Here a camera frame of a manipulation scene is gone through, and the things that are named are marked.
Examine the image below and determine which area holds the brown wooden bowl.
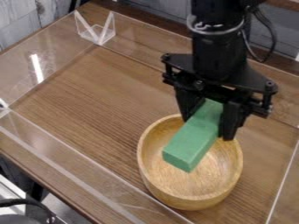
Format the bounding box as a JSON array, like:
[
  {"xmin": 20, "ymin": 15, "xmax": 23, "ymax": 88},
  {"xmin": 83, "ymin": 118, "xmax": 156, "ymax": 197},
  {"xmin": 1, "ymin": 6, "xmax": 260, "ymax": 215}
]
[{"xmin": 136, "ymin": 114, "xmax": 243, "ymax": 211}]

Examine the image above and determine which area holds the black cable lower left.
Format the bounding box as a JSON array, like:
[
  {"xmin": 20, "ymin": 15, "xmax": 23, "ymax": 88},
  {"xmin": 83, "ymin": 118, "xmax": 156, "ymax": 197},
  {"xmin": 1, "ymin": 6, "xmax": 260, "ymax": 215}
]
[{"xmin": 0, "ymin": 198, "xmax": 56, "ymax": 224}]

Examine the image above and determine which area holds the green rectangular block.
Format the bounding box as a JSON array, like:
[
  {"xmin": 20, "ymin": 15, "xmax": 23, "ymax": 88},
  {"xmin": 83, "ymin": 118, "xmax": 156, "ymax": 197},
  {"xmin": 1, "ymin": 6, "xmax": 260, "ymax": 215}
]
[{"xmin": 163, "ymin": 100, "xmax": 223, "ymax": 172}]

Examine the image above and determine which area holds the clear acrylic corner bracket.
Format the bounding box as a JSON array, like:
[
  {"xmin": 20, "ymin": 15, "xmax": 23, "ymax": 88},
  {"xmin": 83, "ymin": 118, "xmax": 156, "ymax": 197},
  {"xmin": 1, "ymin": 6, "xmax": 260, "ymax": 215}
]
[{"xmin": 73, "ymin": 10, "xmax": 116, "ymax": 46}]

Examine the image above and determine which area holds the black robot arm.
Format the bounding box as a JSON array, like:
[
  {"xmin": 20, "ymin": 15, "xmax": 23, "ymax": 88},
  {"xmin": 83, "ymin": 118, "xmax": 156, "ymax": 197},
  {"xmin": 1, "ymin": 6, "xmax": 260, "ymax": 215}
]
[{"xmin": 162, "ymin": 0, "xmax": 278, "ymax": 140}]

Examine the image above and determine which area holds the clear acrylic tray wall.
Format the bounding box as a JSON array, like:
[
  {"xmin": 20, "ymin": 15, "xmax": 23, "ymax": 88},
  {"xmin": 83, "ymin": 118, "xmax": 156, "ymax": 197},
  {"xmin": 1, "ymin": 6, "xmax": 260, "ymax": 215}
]
[{"xmin": 0, "ymin": 16, "xmax": 299, "ymax": 224}]

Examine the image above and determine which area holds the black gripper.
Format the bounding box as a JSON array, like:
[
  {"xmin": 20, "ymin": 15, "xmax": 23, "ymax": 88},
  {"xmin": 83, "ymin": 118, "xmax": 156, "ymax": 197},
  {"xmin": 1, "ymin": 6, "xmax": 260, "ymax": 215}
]
[{"xmin": 162, "ymin": 17, "xmax": 278, "ymax": 141}]

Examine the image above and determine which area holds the black metal mount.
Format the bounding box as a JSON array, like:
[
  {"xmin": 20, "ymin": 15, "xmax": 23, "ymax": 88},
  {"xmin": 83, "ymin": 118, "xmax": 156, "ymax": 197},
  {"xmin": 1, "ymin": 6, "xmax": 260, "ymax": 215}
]
[{"xmin": 23, "ymin": 192, "xmax": 86, "ymax": 224}]

